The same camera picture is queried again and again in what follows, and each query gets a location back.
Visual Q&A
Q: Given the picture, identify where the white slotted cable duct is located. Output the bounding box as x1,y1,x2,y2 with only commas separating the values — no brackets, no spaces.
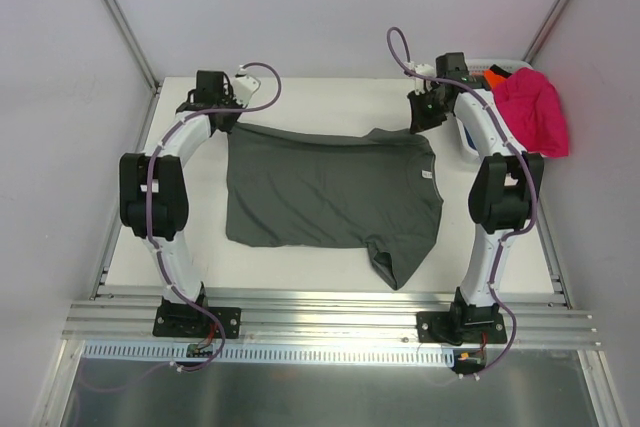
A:
83,340,454,368

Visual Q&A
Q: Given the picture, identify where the white plastic laundry basket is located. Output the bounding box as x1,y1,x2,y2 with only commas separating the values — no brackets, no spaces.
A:
452,58,531,166

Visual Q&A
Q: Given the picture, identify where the right aluminium corner post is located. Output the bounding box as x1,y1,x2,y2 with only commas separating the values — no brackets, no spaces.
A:
522,0,572,64

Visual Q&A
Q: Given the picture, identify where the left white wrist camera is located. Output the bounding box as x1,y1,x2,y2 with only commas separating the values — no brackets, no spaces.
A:
231,66,261,107

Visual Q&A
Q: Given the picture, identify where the grey t shirt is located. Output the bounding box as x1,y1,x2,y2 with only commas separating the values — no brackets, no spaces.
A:
226,124,444,290

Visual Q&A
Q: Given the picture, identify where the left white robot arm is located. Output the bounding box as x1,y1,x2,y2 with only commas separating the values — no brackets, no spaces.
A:
119,68,260,335

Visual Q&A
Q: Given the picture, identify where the blue t shirt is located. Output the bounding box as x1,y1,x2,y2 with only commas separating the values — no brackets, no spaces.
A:
464,127,477,152

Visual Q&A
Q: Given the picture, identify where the aluminium corner post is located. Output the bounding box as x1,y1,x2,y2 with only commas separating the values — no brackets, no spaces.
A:
101,0,160,94
522,0,572,64

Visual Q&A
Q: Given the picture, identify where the pink t shirt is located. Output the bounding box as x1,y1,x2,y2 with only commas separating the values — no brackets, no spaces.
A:
492,67,570,158

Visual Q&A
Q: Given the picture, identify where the orange t shirt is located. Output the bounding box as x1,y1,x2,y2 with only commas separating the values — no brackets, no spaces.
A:
483,69,508,90

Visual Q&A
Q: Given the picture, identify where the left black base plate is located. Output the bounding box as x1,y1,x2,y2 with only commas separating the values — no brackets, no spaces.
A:
152,303,242,339

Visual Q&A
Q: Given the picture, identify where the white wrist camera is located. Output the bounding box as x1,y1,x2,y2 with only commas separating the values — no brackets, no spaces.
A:
231,66,261,107
404,61,436,95

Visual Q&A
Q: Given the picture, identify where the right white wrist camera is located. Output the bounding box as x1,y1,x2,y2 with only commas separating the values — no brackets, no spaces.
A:
404,61,436,95

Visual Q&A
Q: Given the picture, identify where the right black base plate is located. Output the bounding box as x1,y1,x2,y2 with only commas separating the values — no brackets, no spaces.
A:
416,311,507,346

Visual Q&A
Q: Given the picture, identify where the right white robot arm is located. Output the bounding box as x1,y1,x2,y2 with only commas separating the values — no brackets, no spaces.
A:
405,52,544,346

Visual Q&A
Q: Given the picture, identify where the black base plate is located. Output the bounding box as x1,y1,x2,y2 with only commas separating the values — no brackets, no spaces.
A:
416,311,507,346
152,303,242,339

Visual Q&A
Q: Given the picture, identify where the left aluminium corner post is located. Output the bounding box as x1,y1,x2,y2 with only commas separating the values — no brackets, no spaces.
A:
101,0,160,94

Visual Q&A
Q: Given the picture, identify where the aluminium mounting rail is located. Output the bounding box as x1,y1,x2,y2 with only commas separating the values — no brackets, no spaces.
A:
62,286,604,350

